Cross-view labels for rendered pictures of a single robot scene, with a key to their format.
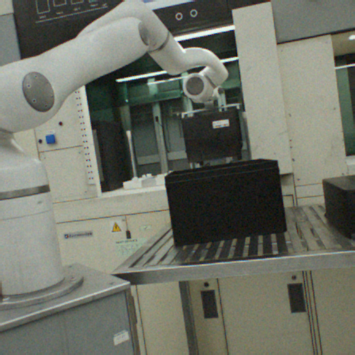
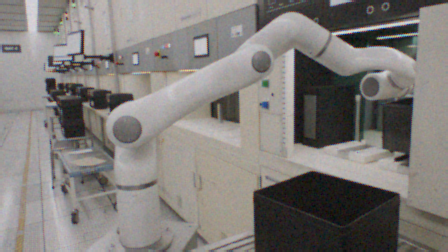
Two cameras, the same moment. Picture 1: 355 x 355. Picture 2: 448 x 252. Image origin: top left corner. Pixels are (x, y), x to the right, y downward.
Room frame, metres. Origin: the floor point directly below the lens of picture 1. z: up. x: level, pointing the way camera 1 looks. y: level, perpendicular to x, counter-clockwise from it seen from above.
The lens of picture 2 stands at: (0.42, -0.54, 1.26)
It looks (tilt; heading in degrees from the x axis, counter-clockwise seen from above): 10 degrees down; 48
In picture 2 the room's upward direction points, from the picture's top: 2 degrees counter-clockwise
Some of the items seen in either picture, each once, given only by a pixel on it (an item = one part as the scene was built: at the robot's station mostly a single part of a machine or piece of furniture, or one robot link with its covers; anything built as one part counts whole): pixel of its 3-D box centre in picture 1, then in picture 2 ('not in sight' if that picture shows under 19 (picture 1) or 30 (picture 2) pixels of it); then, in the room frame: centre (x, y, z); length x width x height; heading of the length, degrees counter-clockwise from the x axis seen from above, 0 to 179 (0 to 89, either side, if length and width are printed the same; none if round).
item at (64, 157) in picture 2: not in sight; (90, 178); (1.45, 2.70, 0.24); 0.97 x 0.52 x 0.48; 81
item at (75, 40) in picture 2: not in sight; (90, 47); (1.86, 3.42, 1.59); 0.50 x 0.41 x 0.36; 168
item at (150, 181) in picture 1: (154, 179); (358, 149); (1.79, 0.10, 0.89); 0.22 x 0.21 x 0.04; 168
